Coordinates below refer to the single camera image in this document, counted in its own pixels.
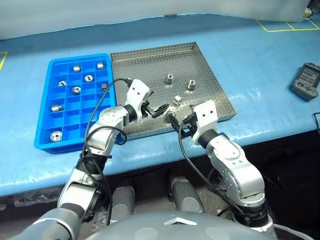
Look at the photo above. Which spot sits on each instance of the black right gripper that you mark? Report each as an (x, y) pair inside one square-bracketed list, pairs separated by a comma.
[(190, 127)]

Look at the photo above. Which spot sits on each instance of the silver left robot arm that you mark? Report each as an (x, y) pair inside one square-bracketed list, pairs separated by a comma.
[(107, 117)]

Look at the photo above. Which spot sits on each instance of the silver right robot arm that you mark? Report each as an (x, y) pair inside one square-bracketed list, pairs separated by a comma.
[(235, 155)]

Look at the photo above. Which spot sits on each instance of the grey handheld controller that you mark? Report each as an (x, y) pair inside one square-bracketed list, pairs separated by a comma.
[(306, 81)]

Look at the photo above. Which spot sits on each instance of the blue compartment tray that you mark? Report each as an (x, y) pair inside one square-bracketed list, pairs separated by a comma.
[(72, 117)]

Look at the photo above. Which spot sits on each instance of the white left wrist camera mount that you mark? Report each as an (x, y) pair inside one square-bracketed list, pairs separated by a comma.
[(136, 92)]

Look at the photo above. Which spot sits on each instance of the metal roller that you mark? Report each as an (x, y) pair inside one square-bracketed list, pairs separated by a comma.
[(62, 83), (75, 89), (55, 136), (56, 108), (77, 68), (100, 65), (171, 115), (104, 87), (88, 78), (177, 100), (191, 84), (169, 78)]

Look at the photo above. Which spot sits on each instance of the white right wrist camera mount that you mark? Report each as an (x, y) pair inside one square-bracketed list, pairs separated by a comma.
[(206, 117)]

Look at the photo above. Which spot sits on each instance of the grey robot torso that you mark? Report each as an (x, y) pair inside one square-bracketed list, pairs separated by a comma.
[(175, 227)]

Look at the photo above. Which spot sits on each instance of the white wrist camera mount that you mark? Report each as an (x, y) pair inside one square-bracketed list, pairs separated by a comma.
[(206, 117), (136, 92)]

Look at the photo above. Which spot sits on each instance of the perforated steel tray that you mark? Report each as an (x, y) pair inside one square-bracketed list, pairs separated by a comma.
[(155, 62)]

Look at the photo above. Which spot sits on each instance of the dark grey rounded robot leg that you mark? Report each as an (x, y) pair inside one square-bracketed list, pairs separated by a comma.
[(123, 200), (183, 192)]

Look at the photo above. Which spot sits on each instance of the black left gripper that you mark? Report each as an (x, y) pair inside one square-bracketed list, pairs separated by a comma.
[(145, 110)]

